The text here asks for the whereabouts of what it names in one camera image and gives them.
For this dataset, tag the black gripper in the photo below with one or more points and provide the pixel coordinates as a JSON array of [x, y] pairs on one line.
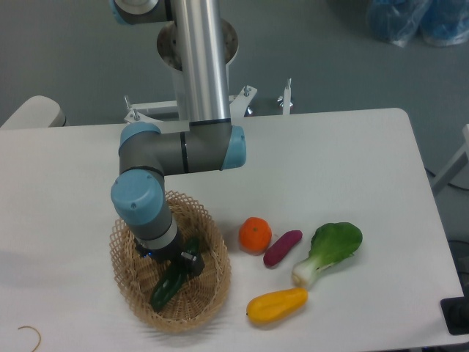
[[171, 249]]

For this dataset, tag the green cucumber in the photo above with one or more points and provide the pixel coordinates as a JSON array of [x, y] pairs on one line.
[[173, 278]]

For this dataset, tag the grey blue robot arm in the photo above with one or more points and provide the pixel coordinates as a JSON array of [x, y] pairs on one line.
[[212, 142]]

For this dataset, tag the woven wicker basket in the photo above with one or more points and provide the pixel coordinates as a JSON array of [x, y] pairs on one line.
[[199, 298]]

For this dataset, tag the orange tangerine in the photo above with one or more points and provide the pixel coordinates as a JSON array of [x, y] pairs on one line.
[[255, 235]]

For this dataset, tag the purple sweet potato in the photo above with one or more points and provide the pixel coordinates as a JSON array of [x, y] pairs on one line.
[[280, 249]]

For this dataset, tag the yellow pepper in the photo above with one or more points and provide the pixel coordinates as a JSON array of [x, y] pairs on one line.
[[275, 306]]

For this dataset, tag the green bok choy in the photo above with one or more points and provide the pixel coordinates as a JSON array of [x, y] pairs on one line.
[[330, 244]]

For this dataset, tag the white chair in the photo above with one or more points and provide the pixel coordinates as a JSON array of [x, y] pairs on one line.
[[37, 112]]

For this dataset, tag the black device at table edge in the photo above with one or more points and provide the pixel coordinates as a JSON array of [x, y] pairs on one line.
[[455, 312]]

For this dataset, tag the blue plastic bag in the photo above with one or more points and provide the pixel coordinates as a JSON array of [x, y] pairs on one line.
[[441, 23]]

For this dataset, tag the white frame at right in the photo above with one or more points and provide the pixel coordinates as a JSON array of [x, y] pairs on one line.
[[455, 164]]

